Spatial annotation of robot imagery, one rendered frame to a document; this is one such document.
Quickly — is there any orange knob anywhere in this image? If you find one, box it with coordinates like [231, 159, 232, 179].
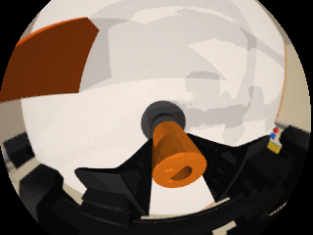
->
[153, 121, 207, 188]

